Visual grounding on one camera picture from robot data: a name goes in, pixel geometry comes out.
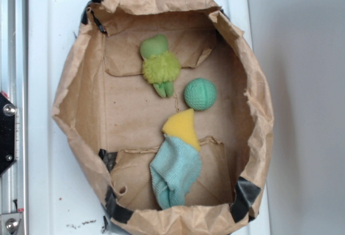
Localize green plush animal toy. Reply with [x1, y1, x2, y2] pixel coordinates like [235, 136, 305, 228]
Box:
[140, 34, 181, 98]

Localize yellow sponge wedge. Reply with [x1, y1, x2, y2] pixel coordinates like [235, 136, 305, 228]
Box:
[162, 108, 201, 151]

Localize green dimpled ball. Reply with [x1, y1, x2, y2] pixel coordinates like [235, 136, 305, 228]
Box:
[184, 78, 217, 111]

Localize light blue cloth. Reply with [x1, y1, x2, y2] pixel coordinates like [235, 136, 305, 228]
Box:
[149, 135, 202, 210]

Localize brown paper bag tray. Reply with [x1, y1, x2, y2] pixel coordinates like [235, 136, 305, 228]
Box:
[52, 0, 274, 234]

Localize black metal bracket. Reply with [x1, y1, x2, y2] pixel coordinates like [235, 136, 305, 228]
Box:
[0, 91, 17, 177]

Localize aluminium frame rail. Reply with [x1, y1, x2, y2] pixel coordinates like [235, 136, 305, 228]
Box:
[1, 0, 29, 234]

